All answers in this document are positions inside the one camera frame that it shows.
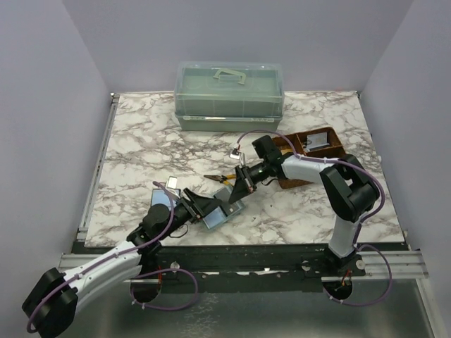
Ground green plastic storage box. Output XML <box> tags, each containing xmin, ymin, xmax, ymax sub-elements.
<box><xmin>174</xmin><ymin>61</ymin><xmax>285</xmax><ymax>132</ymax></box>

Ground grey cards in basket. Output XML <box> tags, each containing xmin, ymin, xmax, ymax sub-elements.
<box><xmin>305</xmin><ymin>132</ymin><xmax>330</xmax><ymax>152</ymax></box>

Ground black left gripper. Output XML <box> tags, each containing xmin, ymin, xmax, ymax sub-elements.
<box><xmin>158</xmin><ymin>188</ymin><xmax>222</xmax><ymax>241</ymax></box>

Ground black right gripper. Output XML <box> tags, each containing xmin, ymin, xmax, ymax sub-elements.
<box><xmin>230</xmin><ymin>160</ymin><xmax>270</xmax><ymax>204</ymax></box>

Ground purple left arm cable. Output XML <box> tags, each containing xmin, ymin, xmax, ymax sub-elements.
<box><xmin>26</xmin><ymin>180</ymin><xmax>199</xmax><ymax>333</ymax></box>

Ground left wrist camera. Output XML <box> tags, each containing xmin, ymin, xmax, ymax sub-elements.
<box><xmin>165</xmin><ymin>176</ymin><xmax>180</xmax><ymax>194</ymax></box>

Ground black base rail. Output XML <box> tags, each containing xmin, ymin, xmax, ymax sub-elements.
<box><xmin>132</xmin><ymin>244</ymin><xmax>365</xmax><ymax>294</ymax></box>

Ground yellow handled pliers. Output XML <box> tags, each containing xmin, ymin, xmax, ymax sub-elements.
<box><xmin>204</xmin><ymin>175</ymin><xmax>236</xmax><ymax>185</ymax></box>

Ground brown woven organizer basket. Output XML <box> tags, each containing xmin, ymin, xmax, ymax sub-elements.
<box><xmin>272</xmin><ymin>126</ymin><xmax>346</xmax><ymax>189</ymax></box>

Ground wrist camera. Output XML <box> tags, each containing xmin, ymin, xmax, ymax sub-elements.
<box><xmin>229</xmin><ymin>144</ymin><xmax>245</xmax><ymax>164</ymax></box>
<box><xmin>165</xmin><ymin>176</ymin><xmax>180</xmax><ymax>194</ymax></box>

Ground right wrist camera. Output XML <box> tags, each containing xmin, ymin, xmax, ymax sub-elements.
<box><xmin>229</xmin><ymin>144</ymin><xmax>245</xmax><ymax>164</ymax></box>

